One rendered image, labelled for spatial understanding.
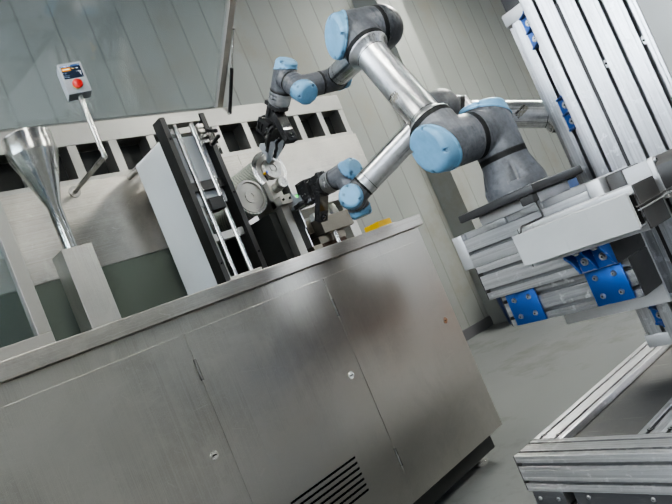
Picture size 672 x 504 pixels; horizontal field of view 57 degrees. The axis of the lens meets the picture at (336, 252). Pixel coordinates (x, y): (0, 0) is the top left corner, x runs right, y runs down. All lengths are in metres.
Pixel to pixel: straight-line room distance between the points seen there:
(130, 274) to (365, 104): 3.15
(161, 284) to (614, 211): 1.54
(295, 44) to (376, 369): 3.36
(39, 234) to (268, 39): 2.96
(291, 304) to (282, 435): 0.36
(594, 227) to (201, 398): 0.97
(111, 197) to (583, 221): 1.59
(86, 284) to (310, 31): 3.53
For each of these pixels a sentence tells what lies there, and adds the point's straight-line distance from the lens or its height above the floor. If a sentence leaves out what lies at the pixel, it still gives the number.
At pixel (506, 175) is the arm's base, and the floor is 0.86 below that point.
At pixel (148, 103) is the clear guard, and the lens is 2.53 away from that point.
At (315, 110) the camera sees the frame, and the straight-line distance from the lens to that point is 3.02.
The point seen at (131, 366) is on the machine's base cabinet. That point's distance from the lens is 1.51.
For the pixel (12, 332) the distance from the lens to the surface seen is 1.51.
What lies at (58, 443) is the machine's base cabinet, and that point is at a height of 0.70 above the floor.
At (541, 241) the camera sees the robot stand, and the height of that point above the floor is 0.70.
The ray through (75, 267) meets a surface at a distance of 1.88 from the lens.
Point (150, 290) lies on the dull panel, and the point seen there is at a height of 1.01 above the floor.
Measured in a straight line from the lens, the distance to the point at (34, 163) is 1.96.
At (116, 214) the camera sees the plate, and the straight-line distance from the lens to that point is 2.28.
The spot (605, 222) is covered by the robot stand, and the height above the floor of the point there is 0.69.
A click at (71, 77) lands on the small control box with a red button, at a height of 1.66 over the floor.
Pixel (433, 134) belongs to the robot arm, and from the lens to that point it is 1.41.
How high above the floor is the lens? 0.78
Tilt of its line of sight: 3 degrees up
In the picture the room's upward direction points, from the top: 23 degrees counter-clockwise
